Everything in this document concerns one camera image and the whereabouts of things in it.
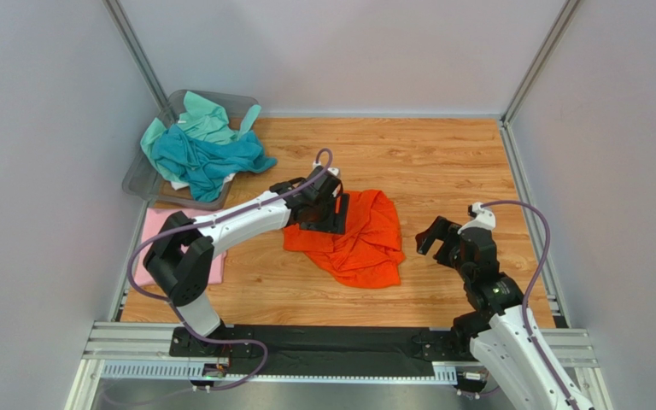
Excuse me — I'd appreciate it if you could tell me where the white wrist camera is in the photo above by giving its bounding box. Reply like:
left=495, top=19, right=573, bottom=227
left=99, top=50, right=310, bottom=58
left=312, top=161, right=342, bottom=179
left=458, top=202, right=496, bottom=233

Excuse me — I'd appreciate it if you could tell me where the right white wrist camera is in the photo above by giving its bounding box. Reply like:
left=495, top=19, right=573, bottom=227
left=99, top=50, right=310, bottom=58
left=458, top=202, right=496, bottom=233

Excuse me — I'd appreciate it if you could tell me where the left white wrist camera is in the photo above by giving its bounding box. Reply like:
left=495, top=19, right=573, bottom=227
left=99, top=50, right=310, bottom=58
left=312, top=161, right=342, bottom=179

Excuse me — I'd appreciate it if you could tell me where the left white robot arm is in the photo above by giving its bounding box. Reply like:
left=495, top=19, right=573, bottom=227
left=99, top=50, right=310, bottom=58
left=142, top=163, right=349, bottom=350

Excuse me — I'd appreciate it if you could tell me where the orange t shirt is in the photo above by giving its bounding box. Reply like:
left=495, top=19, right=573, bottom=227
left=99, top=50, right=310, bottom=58
left=283, top=190, right=406, bottom=290

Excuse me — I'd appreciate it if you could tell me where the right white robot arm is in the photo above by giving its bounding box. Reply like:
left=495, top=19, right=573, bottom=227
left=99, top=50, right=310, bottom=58
left=415, top=214, right=594, bottom=409

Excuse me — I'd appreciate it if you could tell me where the light mint t shirt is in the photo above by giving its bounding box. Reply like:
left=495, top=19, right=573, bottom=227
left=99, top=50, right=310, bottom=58
left=140, top=90, right=262, bottom=184

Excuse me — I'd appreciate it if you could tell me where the folded pink t shirt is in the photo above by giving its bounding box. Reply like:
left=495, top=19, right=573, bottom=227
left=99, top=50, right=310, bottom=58
left=133, top=208, right=227, bottom=288

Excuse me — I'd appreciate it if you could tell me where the white cloth in bin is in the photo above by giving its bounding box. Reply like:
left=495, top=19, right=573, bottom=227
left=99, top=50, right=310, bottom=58
left=170, top=173, right=236, bottom=190

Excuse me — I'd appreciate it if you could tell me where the clear plastic bin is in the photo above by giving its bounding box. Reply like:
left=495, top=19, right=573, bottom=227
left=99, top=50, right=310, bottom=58
left=122, top=90, right=258, bottom=211

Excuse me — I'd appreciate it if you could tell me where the dark teal t shirt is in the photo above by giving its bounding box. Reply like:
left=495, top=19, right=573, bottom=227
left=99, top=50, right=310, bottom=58
left=151, top=126, right=278, bottom=202

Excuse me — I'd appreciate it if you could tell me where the aluminium frame rail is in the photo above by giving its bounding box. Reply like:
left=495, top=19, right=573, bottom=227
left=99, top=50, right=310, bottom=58
left=66, top=322, right=613, bottom=409

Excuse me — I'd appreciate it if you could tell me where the black base cloth strip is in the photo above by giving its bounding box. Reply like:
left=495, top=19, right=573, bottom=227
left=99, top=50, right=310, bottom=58
left=225, top=325, right=463, bottom=377

